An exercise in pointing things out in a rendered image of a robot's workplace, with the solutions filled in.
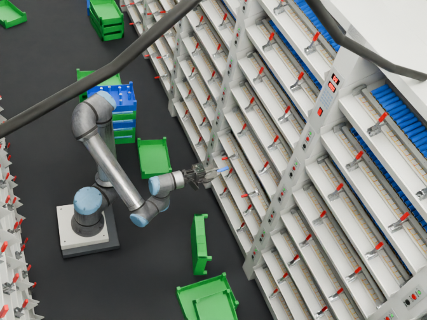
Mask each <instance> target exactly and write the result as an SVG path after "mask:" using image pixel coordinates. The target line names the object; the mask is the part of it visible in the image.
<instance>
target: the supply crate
mask: <svg viewBox="0 0 427 320"><path fill-rule="evenodd" d="M108 86H110V87H111V96H112V97H113V99H114V100H115V102H116V108H115V110H113V111H112V112H124V111H135V110H137V101H136V99H135V95H134V91H133V83H132V81H130V82H129V84H120V85H107V86H95V87H93V88H92V89H90V90H88V91H87V97H88V98H89V97H90V96H92V95H93V94H94V93H96V92H98V91H100V87H103V91H106V92H107V93H108ZM119 86H120V87H121V93H122V105H119V95H118V87H119ZM127 86H129V87H130V92H131V99H130V100H128V94H126V90H127Z"/></svg>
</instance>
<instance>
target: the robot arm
mask: <svg viewBox="0 0 427 320"><path fill-rule="evenodd" d="M115 108H116V102H115V100H114V99H113V97H112V96H111V95H110V94H108V93H107V92H106V91H98V92H96V93H94V94H93V95H92V96H90V97H89V98H87V99H86V100H84V101H83V102H81V103H79V104H78V105H77V106H76V107H75V109H74V111H73V113H72V118H71V128H72V133H73V135H74V136H75V138H76V140H77V141H81V142H83V144H84V145H85V147H86V148H87V149H88V151H89V153H90V154H91V155H92V157H93V158H94V160H95V161H96V163H97V171H98V172H97V173H96V175H95V181H96V182H95V184H93V185H92V186H91V187H84V188H82V189H80V190H79V191H78V192H77V193H76V195H75V196H74V202H73V205H74V214H73V216H72V218H71V227H72V230H73V231H74V232H75V233H76V234H77V235H79V236H81V237H93V236H96V235H97V234H99V233H100V232H101V231H102V229H103V228H104V222H105V220H104V216H103V214H102V212H103V211H104V210H105V209H106V208H107V207H108V206H109V205H111V204H112V203H113V202H114V201H115V200H117V198H118V197H119V196H120V197H121V198H122V200H123V201H124V203H125V204H126V206H127V207H128V209H129V211H130V213H131V215H130V219H131V221H132V222H133V223H134V224H135V225H136V226H138V227H145V226H146V225H147V224H148V223H149V222H150V221H151V220H152V219H153V218H154V217H155V216H156V215H157V214H158V213H159V212H163V211H165V210H167V209H168V207H169V204H170V191H171V190H175V189H180V188H183V187H184V186H185V185H187V182H188V184H189V185H190V186H191V187H192V189H194V190H195V191H197V190H199V188H198V184H199V183H201V184H203V183H208V182H211V181H212V180H213V179H215V178H216V177H218V176H219V175H220V174H221V171H220V172H216V171H217V170H219V168H214V166H213V164H209V165H208V167H206V168H204V167H203V165H202V163H197V164H192V168H191V170H182V171H174V172H171V173H166V174H163V175H158V176H154V177H151V178H150V179H149V182H148V184H149V191H150V193H151V194H152V196H151V197H150V198H149V199H148V200H147V201H144V199H143V198H142V197H141V195H140V194H139V192H138V191H137V189H136V188H135V187H134V185H133V184H132V182H131V181H130V179H129V178H128V176H127V175H126V173H125V172H124V170H123V169H122V167H121V166H120V165H119V163H118V162H117V158H116V147H115V141H114V130H113V123H112V111H113V110H115ZM208 173H211V174H208ZM206 174H208V175H206Z"/></svg>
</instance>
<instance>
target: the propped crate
mask: <svg viewBox="0 0 427 320"><path fill-rule="evenodd" d="M230 292H231V291H230V289H226V290H223V291H220V292H217V293H214V294H211V295H208V296H205V297H202V298H199V299H196V300H193V305H194V309H195V312H196V316H197V319H198V320H238V318H237V315H236V311H235V309H234V305H233V301H232V299H231V295H230Z"/></svg>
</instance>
